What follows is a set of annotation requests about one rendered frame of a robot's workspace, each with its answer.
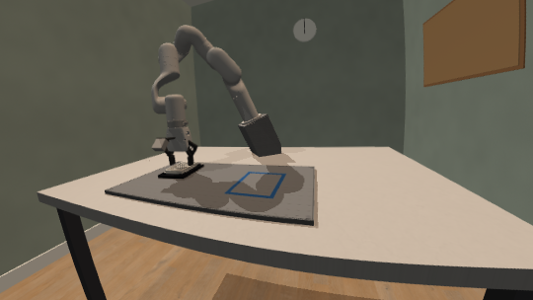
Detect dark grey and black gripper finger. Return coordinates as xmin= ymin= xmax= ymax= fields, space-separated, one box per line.
xmin=165 ymin=148 xmax=176 ymax=166
xmin=186 ymin=141 xmax=198 ymax=166

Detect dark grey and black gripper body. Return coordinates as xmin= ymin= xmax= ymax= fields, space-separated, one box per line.
xmin=166 ymin=126 xmax=192 ymax=152

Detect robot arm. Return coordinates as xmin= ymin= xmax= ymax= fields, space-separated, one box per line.
xmin=151 ymin=26 xmax=262 ymax=128

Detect blue tape outline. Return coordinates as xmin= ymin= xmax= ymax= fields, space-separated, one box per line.
xmin=225 ymin=172 xmax=286 ymax=198

